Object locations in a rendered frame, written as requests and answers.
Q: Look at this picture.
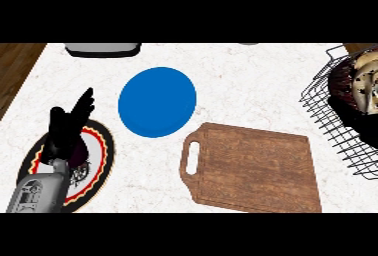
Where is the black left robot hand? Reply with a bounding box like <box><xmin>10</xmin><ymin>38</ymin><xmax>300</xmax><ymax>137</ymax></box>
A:
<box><xmin>38</xmin><ymin>87</ymin><xmax>96</xmax><ymax>166</ymax></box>

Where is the grey black appliance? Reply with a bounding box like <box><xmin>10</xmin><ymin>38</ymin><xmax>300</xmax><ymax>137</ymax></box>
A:
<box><xmin>64</xmin><ymin>42</ymin><xmax>143</xmax><ymax>59</ymax></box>

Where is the black wire basket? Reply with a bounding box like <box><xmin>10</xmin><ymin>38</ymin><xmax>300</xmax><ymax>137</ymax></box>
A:
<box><xmin>298</xmin><ymin>44</ymin><xmax>378</xmax><ymax>181</ymax></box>

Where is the cream frosted cupcake maroon wrapper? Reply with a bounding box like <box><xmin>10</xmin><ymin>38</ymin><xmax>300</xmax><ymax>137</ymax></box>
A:
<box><xmin>326</xmin><ymin>49</ymin><xmax>378</xmax><ymax>115</ymax></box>

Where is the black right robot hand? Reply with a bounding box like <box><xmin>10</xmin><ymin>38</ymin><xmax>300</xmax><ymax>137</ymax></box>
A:
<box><xmin>326</xmin><ymin>94</ymin><xmax>378</xmax><ymax>150</ymax></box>

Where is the brown wooden cutting board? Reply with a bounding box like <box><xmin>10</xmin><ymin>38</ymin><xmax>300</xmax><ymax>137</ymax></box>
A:
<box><xmin>179</xmin><ymin>122</ymin><xmax>323</xmax><ymax>214</ymax></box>

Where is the blue oval plate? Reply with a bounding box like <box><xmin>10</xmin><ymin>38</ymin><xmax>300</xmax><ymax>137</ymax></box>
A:
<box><xmin>117</xmin><ymin>66</ymin><xmax>198</xmax><ymax>139</ymax></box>

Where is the dark maroon round object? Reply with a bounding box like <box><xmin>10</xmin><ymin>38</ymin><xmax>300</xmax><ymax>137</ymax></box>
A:
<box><xmin>68</xmin><ymin>141</ymin><xmax>92</xmax><ymax>170</ymax></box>

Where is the round black red white placemat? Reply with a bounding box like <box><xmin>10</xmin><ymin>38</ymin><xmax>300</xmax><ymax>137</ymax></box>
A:
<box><xmin>16</xmin><ymin>119</ymin><xmax>117</xmax><ymax>214</ymax></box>

